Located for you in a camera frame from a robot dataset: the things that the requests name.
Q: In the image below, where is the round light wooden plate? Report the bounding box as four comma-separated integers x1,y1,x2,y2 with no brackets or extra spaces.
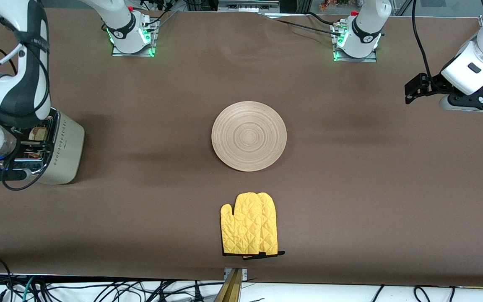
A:
211,101,287,172

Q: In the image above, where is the yellow quilted oven mitt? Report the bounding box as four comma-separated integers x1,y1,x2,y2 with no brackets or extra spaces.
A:
244,192,286,260
220,192,267,256

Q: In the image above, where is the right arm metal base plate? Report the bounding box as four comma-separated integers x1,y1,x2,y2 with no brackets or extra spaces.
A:
112,17,159,57

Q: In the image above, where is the wooden bar at table edge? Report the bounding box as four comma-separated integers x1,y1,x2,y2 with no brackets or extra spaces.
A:
214,268,244,302

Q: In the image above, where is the small metal bracket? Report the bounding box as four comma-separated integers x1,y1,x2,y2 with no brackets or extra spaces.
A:
223,267,248,281

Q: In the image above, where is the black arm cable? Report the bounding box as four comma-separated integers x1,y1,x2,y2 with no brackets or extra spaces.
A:
412,0,436,81
0,42,54,192

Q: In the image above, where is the black cable on table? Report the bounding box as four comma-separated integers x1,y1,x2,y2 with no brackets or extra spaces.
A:
262,13,343,37

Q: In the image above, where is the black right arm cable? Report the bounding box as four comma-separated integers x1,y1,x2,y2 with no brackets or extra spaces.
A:
0,42,54,192

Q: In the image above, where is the brown table cover sheet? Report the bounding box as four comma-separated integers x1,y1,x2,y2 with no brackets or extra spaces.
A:
0,8,483,288

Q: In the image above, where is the beige chrome two-slot toaster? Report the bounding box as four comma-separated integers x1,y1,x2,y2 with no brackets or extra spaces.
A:
13,107,85,185

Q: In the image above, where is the orange plant decoration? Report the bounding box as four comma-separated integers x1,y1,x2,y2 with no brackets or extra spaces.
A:
319,0,361,11

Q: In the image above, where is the aluminium frame rail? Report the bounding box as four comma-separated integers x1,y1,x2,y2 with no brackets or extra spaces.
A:
218,0,282,14

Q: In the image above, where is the seeded bread slice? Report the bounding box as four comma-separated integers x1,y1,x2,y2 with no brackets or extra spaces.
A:
29,127,49,160

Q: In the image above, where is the teal cable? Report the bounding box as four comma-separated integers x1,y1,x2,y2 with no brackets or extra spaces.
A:
20,276,36,302

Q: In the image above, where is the black tangled cable bundle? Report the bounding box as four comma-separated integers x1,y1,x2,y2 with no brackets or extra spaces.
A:
0,275,225,302

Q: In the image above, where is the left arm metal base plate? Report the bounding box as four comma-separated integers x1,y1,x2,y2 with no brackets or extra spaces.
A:
333,23,378,62

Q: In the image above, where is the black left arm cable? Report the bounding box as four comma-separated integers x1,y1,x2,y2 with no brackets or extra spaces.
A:
412,0,436,81

